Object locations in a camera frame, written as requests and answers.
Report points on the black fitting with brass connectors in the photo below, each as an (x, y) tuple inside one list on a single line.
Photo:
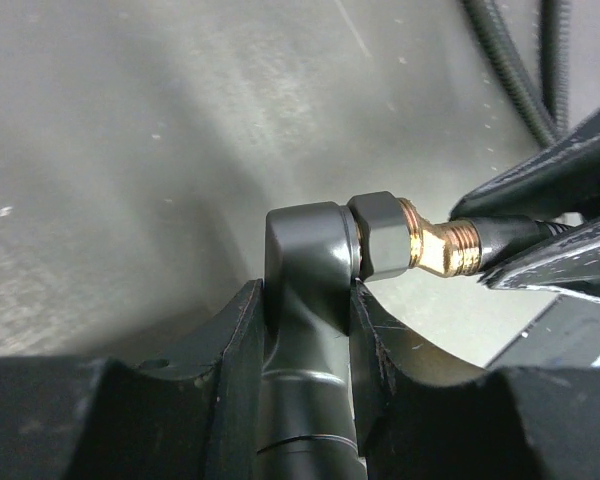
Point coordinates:
[(348, 391)]

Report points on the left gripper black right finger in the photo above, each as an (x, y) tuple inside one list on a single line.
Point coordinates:
[(480, 420)]

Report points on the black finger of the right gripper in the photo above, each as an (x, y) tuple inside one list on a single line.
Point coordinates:
[(562, 178), (567, 264)]

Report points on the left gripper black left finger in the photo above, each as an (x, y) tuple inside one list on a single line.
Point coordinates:
[(189, 413)]

